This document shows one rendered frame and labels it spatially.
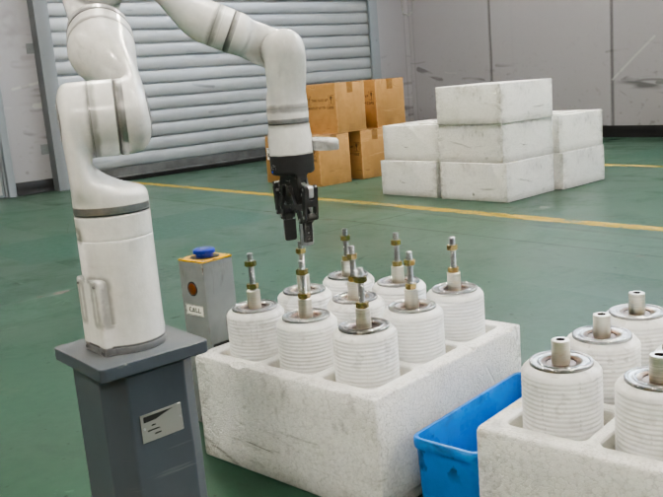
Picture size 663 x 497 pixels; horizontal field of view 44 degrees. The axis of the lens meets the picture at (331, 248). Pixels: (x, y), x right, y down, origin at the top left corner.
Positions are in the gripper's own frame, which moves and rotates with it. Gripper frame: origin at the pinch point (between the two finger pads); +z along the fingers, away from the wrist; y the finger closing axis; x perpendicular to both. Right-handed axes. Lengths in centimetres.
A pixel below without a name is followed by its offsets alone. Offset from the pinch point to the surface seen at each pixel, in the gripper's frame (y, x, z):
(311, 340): 19.8, -8.1, 12.5
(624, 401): 66, 8, 12
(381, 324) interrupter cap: 28.1, -0.5, 9.6
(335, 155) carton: -315, 168, 18
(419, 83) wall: -566, 392, -18
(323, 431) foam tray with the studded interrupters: 26.6, -10.6, 24.0
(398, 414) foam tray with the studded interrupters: 34.6, -2.4, 20.9
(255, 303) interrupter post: 5.4, -11.2, 9.0
